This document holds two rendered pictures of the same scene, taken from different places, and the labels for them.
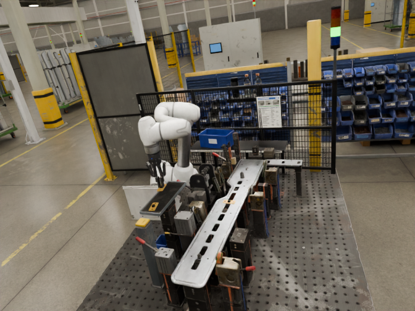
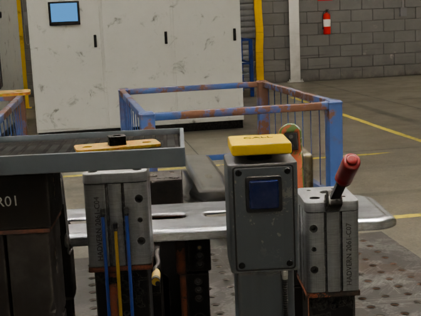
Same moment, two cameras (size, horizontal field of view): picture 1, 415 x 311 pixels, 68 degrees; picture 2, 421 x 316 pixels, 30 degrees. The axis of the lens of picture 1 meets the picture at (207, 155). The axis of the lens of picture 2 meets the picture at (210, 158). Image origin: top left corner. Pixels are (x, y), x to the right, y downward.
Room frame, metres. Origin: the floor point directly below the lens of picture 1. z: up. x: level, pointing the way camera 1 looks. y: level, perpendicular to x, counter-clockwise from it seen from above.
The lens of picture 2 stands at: (1.85, 1.10, 1.28)
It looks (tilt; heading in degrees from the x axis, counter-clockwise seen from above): 10 degrees down; 243
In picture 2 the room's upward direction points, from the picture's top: 2 degrees counter-clockwise
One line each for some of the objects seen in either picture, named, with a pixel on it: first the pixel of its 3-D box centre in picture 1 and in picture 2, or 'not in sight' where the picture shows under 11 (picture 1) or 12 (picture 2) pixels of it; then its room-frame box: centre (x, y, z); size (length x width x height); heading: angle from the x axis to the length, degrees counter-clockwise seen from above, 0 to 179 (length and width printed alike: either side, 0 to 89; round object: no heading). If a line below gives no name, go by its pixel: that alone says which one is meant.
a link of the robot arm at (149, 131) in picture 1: (150, 129); not in sight; (1.69, 0.30, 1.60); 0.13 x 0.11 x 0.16; 86
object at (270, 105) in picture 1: (269, 111); not in sight; (2.64, -0.61, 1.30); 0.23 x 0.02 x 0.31; 66
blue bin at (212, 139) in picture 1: (217, 138); not in sight; (2.73, -0.11, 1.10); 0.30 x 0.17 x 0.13; 56
